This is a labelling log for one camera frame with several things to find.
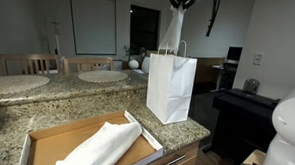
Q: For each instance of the white towel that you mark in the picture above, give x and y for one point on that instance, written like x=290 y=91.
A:
x=174 y=30
x=101 y=147

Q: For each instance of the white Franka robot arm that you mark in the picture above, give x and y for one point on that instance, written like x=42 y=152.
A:
x=288 y=132

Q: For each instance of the dark window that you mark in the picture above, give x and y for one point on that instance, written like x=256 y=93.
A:
x=144 y=29

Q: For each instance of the tall white vase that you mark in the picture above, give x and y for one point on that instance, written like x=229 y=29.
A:
x=145 y=64

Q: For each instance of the wooden partition panel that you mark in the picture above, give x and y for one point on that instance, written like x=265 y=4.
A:
x=208 y=70

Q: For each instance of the black computer monitor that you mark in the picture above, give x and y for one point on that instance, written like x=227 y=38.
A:
x=234 y=53

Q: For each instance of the small potted plant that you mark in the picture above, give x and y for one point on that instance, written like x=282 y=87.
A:
x=127 y=52

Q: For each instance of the round white vase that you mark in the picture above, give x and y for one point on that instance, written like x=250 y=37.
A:
x=133 y=64

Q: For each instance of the black office chair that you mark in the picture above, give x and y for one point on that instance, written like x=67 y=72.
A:
x=228 y=76

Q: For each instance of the white projector screen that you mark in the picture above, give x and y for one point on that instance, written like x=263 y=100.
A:
x=93 y=23

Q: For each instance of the round white plate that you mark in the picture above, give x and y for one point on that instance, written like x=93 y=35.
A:
x=102 y=76

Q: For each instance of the grey rounded appliance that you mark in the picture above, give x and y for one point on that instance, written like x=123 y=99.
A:
x=251 y=86

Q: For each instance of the wooden dining chair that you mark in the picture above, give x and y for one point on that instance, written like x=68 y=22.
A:
x=88 y=64
x=28 y=64

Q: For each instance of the pale standing lamp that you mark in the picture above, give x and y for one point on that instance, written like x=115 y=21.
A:
x=57 y=38

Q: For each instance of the black low cabinet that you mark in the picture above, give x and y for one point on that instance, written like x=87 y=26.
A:
x=242 y=120

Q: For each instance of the wooden counter drawer front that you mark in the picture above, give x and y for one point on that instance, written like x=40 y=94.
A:
x=184 y=154

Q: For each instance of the round woven placemat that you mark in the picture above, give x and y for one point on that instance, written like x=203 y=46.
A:
x=14 y=84

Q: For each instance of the shallow cardboard box tray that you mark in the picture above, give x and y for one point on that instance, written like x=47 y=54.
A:
x=51 y=145

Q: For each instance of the white light switch plate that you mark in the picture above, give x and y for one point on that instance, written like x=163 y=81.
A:
x=258 y=59

